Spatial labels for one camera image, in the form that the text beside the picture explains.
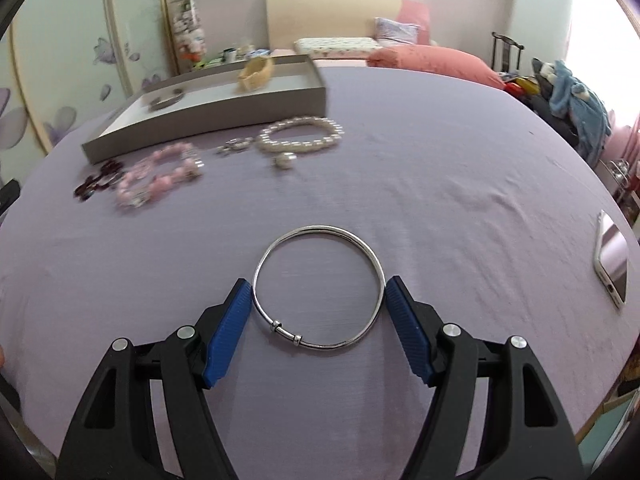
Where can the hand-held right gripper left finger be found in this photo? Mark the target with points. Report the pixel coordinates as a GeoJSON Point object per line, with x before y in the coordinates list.
{"type": "Point", "coordinates": [230, 330]}

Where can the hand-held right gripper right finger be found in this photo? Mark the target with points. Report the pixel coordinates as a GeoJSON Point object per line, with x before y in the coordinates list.
{"type": "Point", "coordinates": [407, 330]}

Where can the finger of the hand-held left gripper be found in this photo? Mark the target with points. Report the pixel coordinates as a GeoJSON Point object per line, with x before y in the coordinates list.
{"type": "Point", "coordinates": [9, 202]}

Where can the silver bangle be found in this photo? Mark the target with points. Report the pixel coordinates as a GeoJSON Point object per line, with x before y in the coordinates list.
{"type": "Point", "coordinates": [298, 340]}

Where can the grey tray box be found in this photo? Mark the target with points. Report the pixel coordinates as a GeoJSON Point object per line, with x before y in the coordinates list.
{"type": "Point", "coordinates": [200, 121]}

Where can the floral sliding wardrobe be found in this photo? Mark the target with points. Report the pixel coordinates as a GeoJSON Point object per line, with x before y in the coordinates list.
{"type": "Point", "coordinates": [75, 50]}

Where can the single pearl earring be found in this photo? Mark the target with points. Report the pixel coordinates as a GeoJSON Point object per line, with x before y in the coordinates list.
{"type": "Point", "coordinates": [284, 161]}

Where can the white smartphone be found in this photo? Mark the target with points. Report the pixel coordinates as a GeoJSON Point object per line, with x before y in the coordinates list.
{"type": "Point", "coordinates": [611, 255]}

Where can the clear cylinder of plush toys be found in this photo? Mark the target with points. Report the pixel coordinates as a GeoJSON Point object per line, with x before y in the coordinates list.
{"type": "Point", "coordinates": [190, 30]}

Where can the white mug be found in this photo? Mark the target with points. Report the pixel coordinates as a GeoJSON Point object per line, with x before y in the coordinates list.
{"type": "Point", "coordinates": [229, 54]}

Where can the pink pillow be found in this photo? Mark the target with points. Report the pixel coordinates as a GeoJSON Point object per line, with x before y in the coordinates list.
{"type": "Point", "coordinates": [435, 62]}

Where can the red and yellow toy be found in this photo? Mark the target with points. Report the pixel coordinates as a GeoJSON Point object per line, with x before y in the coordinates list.
{"type": "Point", "coordinates": [522, 85]}

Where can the blue plush robe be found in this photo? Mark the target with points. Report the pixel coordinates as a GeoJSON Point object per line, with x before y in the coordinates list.
{"type": "Point", "coordinates": [580, 105]}

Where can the patterned flat pillow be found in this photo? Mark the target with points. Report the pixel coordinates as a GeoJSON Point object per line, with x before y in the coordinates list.
{"type": "Point", "coordinates": [335, 46]}

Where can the dark wooden chair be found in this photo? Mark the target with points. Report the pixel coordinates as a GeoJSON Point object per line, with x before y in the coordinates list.
{"type": "Point", "coordinates": [507, 52]}

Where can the floral square pillow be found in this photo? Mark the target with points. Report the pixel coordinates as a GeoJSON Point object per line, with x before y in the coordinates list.
{"type": "Point", "coordinates": [397, 31]}

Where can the cream and pink headboard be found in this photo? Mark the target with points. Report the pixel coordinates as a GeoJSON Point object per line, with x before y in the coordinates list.
{"type": "Point", "coordinates": [325, 15]}

